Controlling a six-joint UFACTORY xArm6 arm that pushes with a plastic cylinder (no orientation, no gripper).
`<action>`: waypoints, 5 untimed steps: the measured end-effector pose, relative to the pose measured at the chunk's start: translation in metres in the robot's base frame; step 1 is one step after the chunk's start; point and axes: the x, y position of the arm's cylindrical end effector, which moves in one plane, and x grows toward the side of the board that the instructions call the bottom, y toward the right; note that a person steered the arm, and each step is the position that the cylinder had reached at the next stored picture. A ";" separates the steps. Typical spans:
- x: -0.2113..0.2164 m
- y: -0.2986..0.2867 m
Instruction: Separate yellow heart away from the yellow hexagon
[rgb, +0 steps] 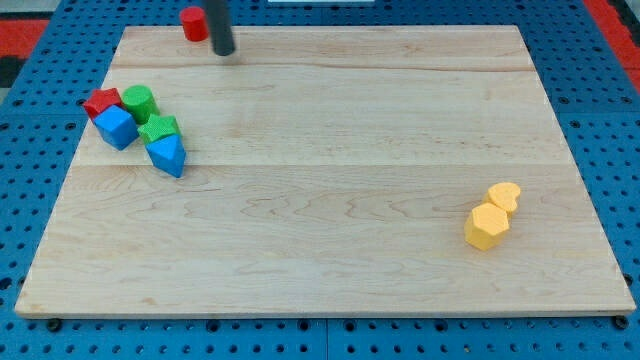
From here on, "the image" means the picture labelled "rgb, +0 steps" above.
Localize yellow hexagon block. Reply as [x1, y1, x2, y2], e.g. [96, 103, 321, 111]
[464, 203, 510, 251]

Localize yellow heart block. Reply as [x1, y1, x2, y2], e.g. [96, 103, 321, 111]
[483, 182, 522, 218]

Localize light wooden board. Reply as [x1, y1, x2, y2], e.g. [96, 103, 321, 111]
[15, 25, 636, 319]

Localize blue triangle block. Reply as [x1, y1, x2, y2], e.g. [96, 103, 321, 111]
[145, 134, 186, 178]

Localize green star block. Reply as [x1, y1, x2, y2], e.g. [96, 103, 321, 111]
[137, 114, 181, 145]

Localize red cylinder block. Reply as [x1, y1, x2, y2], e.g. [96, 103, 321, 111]
[179, 6, 209, 42]

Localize green cylinder block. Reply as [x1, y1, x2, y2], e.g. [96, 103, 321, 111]
[121, 84, 160, 125]

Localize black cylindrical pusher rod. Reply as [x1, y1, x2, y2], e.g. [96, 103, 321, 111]
[202, 0, 236, 56]

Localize blue cube block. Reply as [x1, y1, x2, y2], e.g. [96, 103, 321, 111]
[93, 105, 139, 151]

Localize red star block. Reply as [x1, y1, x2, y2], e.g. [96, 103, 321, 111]
[83, 88, 124, 121]

